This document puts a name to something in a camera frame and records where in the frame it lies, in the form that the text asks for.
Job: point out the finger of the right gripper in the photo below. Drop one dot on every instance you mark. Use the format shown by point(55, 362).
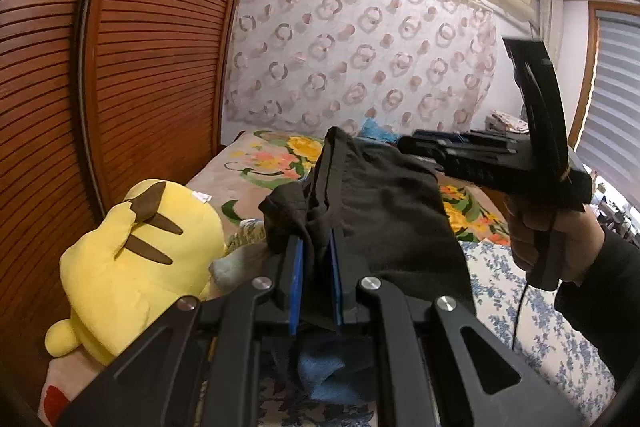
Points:
point(438, 137)
point(436, 155)

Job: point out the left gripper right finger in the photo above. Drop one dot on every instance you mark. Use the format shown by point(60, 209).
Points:
point(435, 364)

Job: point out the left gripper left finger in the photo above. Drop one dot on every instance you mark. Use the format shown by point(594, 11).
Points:
point(198, 364)

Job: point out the black shorts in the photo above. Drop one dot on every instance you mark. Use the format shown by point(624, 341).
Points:
point(387, 206)

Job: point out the person's right forearm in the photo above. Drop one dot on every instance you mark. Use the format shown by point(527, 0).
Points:
point(605, 306)

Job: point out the person's right hand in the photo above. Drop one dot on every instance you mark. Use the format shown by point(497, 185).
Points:
point(575, 236)

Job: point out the cardboard box with blue cloth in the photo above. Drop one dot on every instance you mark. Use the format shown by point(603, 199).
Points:
point(371, 131)

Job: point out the stack of papers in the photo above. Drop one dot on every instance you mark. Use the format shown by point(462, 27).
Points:
point(502, 122)

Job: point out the grey zebra window blind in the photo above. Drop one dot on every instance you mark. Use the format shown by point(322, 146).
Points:
point(609, 141)

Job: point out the folded blue jeans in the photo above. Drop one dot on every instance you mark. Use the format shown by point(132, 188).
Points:
point(337, 369)

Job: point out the blue floral white blanket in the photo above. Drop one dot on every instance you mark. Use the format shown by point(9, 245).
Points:
point(523, 318)

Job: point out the circle patterned curtain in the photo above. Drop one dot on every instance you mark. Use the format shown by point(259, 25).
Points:
point(308, 65)

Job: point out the folded grey pants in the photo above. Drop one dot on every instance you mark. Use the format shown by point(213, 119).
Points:
point(241, 265)

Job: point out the yellow Pikachu plush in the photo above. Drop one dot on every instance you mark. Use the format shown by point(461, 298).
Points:
point(151, 249)

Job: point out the beige side curtain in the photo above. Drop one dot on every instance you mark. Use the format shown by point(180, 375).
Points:
point(551, 24)

